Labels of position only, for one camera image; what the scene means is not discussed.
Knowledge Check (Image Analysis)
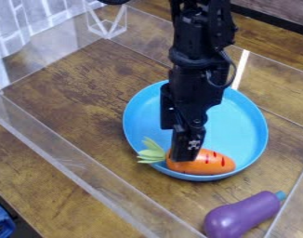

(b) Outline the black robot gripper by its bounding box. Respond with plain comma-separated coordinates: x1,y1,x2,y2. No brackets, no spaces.
161,59,231,163

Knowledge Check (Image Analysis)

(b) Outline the orange toy carrot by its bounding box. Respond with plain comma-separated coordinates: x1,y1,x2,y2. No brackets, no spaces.
137,138,237,176

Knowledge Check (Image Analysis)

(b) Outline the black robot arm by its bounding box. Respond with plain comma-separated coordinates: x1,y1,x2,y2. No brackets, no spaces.
161,0,238,162

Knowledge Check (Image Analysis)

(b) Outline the blue plastic plate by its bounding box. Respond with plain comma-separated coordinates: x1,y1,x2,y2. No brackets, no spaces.
123,81,269,181

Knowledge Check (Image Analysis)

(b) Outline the purple toy eggplant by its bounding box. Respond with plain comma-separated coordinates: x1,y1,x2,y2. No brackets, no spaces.
205,191,286,238

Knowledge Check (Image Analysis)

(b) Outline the white grid curtain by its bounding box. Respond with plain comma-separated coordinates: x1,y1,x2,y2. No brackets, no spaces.
0,0,118,91

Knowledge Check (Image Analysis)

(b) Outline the blue object at corner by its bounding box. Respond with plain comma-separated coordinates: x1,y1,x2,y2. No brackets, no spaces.
0,205,17,238

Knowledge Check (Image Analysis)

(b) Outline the black corrugated cable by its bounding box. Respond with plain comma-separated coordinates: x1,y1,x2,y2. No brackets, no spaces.
97,0,134,6

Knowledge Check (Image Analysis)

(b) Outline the clear acrylic enclosure wall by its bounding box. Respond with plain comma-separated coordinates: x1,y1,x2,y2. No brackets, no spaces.
0,0,303,238

